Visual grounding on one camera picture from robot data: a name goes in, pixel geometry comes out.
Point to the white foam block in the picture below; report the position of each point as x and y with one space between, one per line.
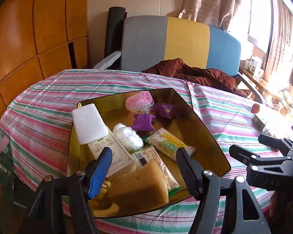
88 124

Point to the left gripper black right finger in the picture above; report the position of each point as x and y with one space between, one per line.
242 214

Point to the white printed carton box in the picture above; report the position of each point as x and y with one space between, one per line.
122 162

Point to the pink hair roller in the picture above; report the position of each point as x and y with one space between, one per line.
141 102

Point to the green white small carton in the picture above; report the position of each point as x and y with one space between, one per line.
258 122

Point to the beige patterned curtain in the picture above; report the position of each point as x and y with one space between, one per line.
217 13

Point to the yellow sponge in tray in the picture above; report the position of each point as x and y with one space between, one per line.
141 190

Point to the orange tangerine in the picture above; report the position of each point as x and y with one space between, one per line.
255 108

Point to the pink cloth on shelf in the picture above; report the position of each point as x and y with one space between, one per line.
4 142

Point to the dark red blanket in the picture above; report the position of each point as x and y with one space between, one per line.
214 78

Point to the black rolled mat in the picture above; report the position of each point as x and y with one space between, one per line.
114 29

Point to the purple packet on table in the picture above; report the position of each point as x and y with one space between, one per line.
165 110

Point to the white boxes on side table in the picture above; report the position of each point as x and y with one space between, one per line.
254 66

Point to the green yellow snack packet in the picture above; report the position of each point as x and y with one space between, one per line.
168 144

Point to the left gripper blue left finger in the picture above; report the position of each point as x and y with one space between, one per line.
83 185

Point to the orange wooden wardrobe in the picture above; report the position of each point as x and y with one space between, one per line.
39 38

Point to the striped pink green tablecloth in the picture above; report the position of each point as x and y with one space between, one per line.
38 121

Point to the gold metal tray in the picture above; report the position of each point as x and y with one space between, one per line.
186 126

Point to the wooden side table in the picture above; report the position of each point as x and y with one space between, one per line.
280 100

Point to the purple packet in tray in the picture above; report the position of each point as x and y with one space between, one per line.
143 122

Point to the yellow cloth pouch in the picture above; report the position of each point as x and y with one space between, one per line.
100 205

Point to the grey yellow blue chair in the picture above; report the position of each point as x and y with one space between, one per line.
149 39

